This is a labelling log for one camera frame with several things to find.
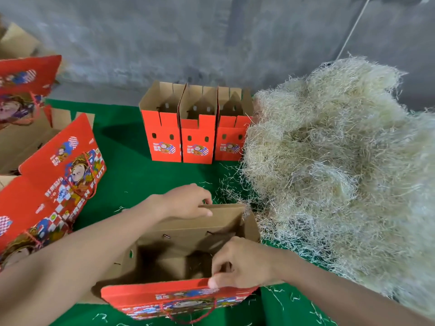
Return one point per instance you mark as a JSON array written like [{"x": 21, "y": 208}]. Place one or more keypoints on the pile of wood wool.
[{"x": 340, "y": 166}]

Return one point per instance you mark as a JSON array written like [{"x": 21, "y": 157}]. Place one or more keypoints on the person's right hand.
[{"x": 241, "y": 265}]

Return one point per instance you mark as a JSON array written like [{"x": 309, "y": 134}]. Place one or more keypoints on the white pole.
[{"x": 353, "y": 27}]

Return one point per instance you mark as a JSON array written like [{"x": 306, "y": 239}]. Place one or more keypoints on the person's right forearm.
[{"x": 346, "y": 295}]

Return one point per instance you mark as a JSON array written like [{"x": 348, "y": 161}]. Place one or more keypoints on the red cardboard box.
[
  {"x": 197, "y": 139},
  {"x": 170, "y": 254},
  {"x": 162, "y": 135},
  {"x": 231, "y": 135}
]

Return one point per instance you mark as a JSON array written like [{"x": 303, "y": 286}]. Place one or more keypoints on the person's left forearm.
[{"x": 61, "y": 261}]

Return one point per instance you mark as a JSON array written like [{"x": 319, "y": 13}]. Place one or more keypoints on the group of red boxes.
[{"x": 47, "y": 180}]

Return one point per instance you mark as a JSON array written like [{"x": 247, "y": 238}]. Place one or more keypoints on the person's left hand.
[{"x": 182, "y": 202}]

